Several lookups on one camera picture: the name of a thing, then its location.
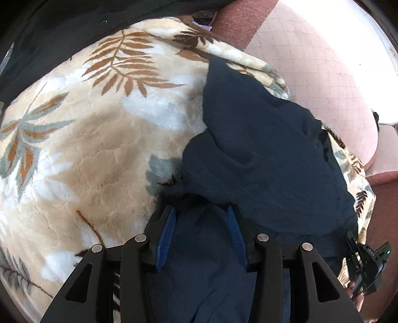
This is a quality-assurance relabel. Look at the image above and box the pink and brown sofa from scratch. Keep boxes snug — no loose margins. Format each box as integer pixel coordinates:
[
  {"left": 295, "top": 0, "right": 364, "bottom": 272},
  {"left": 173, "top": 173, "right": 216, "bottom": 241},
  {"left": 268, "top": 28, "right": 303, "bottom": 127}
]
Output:
[{"left": 214, "top": 0, "right": 398, "bottom": 173}]

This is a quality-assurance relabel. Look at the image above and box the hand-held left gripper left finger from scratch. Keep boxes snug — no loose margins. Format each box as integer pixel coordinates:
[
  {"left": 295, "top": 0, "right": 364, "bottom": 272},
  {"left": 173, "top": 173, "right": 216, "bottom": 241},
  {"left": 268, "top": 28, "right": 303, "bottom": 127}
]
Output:
[{"left": 40, "top": 203, "right": 178, "bottom": 323}]

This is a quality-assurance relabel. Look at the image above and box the leaf print plush blanket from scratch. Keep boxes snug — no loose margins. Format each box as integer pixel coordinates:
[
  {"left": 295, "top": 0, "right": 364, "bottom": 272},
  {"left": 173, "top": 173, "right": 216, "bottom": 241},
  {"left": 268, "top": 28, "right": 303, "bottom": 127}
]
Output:
[{"left": 0, "top": 17, "right": 377, "bottom": 323}]

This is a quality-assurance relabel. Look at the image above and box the dark navy garment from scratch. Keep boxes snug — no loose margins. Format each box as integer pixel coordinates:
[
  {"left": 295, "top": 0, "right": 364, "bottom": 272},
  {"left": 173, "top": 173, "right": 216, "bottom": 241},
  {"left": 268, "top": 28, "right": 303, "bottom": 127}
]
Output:
[{"left": 146, "top": 56, "right": 358, "bottom": 323}]

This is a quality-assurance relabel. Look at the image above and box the black garment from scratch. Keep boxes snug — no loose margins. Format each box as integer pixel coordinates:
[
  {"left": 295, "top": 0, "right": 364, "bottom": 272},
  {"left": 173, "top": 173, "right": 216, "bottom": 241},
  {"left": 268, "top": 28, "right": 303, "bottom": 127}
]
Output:
[{"left": 0, "top": 0, "right": 231, "bottom": 103}]

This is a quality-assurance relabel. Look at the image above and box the brown and pink armchair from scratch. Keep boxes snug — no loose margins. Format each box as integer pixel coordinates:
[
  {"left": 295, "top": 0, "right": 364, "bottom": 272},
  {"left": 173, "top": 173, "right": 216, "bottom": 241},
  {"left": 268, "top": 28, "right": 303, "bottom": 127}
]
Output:
[{"left": 362, "top": 124, "right": 398, "bottom": 323}]

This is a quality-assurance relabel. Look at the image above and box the person's right hand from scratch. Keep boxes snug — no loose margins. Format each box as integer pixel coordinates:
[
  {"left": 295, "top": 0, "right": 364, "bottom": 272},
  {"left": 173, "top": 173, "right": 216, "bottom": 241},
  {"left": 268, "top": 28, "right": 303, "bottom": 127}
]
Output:
[{"left": 347, "top": 280, "right": 366, "bottom": 313}]

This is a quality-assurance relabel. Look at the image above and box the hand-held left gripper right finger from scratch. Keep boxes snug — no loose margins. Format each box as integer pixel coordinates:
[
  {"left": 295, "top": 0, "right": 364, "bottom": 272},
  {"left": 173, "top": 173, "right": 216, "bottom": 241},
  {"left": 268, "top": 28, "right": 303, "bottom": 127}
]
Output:
[{"left": 225, "top": 203, "right": 364, "bottom": 323}]

